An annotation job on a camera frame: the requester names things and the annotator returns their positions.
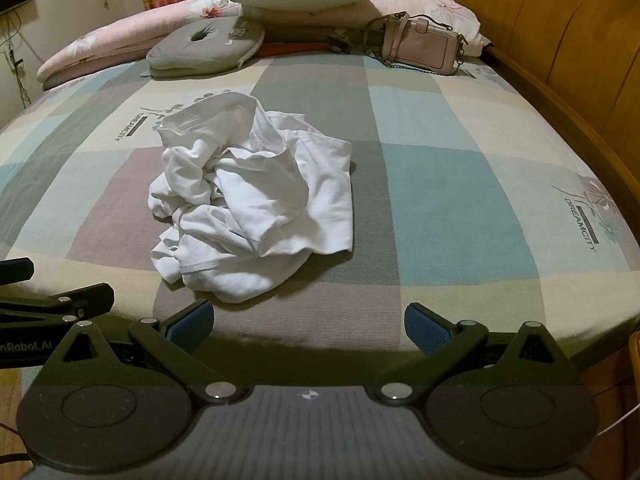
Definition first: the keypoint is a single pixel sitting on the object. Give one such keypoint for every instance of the grey round cushion with hole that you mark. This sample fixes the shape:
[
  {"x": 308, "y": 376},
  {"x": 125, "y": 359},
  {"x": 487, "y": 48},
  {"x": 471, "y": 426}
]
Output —
[{"x": 205, "y": 47}]

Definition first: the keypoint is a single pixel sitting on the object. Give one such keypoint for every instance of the wooden headboard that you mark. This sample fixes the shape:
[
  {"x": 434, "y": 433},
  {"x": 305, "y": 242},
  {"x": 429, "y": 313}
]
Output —
[{"x": 550, "y": 20}]

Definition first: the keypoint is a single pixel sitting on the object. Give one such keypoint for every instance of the red cloth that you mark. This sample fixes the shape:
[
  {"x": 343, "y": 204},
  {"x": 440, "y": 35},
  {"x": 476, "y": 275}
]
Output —
[{"x": 295, "y": 50}]

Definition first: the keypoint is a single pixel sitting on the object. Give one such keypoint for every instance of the dark patterned cloth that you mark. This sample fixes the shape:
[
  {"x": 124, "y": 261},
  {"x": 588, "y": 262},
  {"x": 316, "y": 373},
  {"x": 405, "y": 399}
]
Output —
[{"x": 342, "y": 44}]

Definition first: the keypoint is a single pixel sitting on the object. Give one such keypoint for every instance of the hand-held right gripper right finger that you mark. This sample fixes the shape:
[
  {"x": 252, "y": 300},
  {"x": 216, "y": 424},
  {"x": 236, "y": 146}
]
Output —
[{"x": 425, "y": 329}]

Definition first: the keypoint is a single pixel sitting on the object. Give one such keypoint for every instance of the white printed t-shirt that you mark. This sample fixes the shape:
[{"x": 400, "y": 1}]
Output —
[{"x": 250, "y": 200}]

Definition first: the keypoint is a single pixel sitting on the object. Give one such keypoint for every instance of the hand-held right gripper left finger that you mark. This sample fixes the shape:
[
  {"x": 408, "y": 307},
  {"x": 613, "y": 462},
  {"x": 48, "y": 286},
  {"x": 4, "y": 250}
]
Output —
[{"x": 192, "y": 324}]

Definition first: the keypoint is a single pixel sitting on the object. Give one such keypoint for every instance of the pastel checked bed sheet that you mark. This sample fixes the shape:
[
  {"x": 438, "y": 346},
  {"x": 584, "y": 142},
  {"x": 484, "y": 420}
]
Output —
[{"x": 425, "y": 185}]

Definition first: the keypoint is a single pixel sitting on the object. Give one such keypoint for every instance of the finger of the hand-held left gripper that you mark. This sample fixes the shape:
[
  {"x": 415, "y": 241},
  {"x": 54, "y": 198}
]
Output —
[
  {"x": 15, "y": 270},
  {"x": 75, "y": 300}
]

